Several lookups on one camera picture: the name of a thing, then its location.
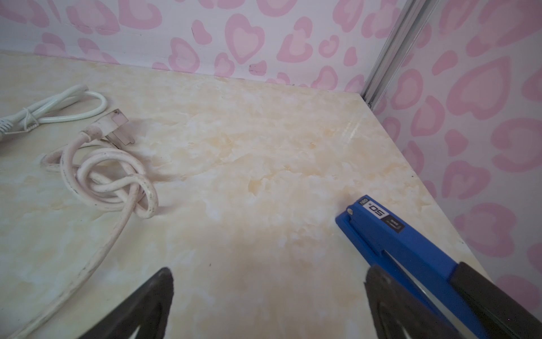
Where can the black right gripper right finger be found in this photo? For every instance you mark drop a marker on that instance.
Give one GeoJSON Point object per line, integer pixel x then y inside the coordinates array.
{"type": "Point", "coordinates": [397, 313]}

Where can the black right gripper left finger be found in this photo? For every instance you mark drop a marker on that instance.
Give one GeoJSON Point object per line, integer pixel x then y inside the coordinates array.
{"type": "Point", "coordinates": [144, 314]}

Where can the blue stapler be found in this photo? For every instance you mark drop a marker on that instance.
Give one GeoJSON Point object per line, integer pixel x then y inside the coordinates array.
{"type": "Point", "coordinates": [453, 291]}

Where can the aluminium frame post right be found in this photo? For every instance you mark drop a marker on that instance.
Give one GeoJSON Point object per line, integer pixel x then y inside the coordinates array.
{"type": "Point", "coordinates": [409, 25]}

